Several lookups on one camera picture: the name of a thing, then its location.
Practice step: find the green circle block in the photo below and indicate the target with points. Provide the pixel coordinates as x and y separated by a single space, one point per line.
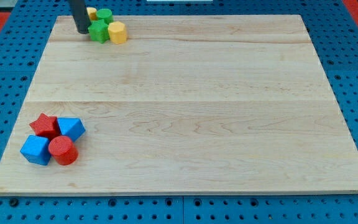
105 15

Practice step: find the yellow heart block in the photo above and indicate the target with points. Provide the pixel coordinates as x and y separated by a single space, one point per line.
92 13

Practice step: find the green star block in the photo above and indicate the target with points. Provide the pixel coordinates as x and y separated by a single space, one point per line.
98 31

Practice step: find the red star block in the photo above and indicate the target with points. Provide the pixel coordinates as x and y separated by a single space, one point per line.
46 126

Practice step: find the light wooden board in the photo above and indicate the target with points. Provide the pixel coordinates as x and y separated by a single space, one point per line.
189 105

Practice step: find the yellow hexagon block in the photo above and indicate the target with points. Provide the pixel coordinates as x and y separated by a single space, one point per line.
117 32

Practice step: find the blue triangle block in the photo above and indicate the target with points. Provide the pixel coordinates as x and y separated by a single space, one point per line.
71 127

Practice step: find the red cylinder block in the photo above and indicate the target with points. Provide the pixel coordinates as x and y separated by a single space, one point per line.
63 150

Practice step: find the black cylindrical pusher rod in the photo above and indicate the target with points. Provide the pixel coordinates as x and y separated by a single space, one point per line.
80 15

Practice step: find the blue cube block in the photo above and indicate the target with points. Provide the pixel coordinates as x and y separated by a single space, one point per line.
35 150

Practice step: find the blue perforated base panel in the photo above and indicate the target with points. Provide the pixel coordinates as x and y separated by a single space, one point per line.
335 37

